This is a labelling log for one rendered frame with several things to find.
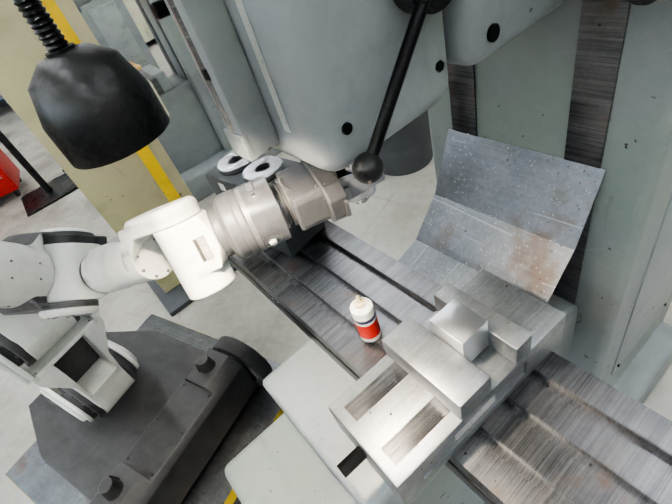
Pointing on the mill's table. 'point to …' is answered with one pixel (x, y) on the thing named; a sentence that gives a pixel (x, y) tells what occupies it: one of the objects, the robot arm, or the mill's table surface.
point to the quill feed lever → (368, 170)
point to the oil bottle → (365, 319)
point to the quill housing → (336, 71)
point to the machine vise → (402, 461)
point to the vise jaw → (437, 367)
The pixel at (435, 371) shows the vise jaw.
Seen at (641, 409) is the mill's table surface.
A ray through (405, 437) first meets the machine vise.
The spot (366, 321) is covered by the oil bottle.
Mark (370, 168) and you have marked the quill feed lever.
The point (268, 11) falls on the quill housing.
